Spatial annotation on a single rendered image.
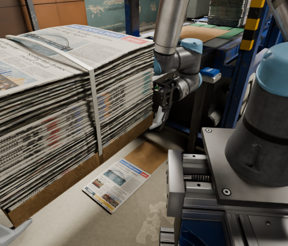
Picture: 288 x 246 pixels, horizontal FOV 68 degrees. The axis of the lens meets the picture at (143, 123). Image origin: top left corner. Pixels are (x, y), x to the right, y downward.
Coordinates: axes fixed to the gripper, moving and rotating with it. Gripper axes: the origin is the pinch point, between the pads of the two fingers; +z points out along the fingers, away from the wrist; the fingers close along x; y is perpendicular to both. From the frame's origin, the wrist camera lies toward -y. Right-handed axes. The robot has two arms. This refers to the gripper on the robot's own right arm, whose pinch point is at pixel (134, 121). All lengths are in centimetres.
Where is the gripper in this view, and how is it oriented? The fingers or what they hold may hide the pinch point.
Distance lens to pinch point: 63.0
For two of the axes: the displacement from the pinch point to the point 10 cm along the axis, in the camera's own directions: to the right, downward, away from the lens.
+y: 0.5, -8.1, -5.9
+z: -6.4, 4.3, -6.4
